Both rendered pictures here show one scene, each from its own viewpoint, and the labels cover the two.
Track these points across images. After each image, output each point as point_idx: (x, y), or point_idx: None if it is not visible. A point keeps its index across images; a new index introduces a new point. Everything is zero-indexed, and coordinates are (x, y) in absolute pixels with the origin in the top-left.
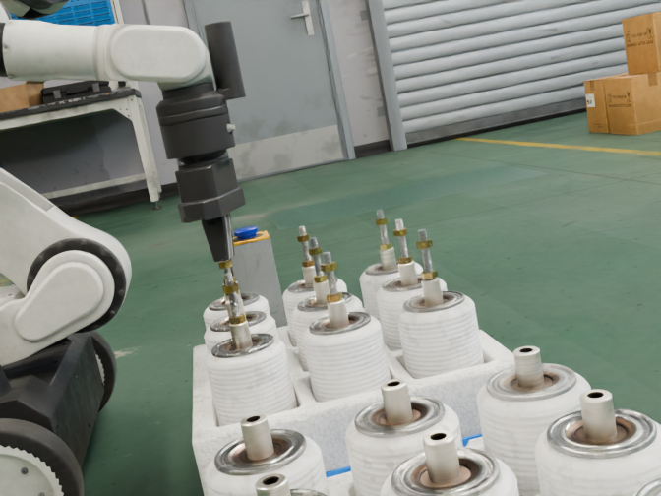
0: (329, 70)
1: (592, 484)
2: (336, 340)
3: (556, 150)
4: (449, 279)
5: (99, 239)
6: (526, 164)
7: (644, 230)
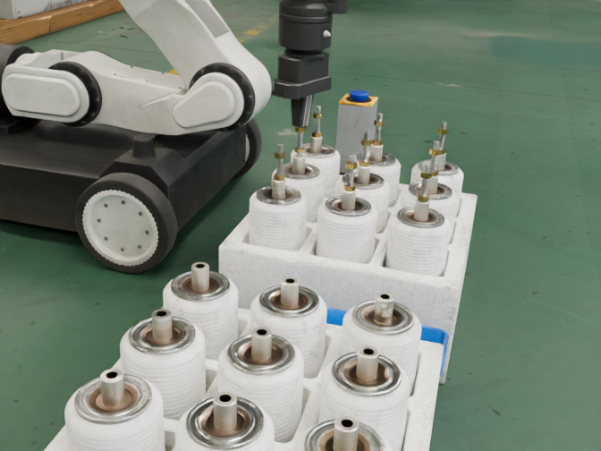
0: None
1: (332, 401)
2: (334, 218)
3: None
4: (568, 168)
5: (246, 69)
6: None
7: None
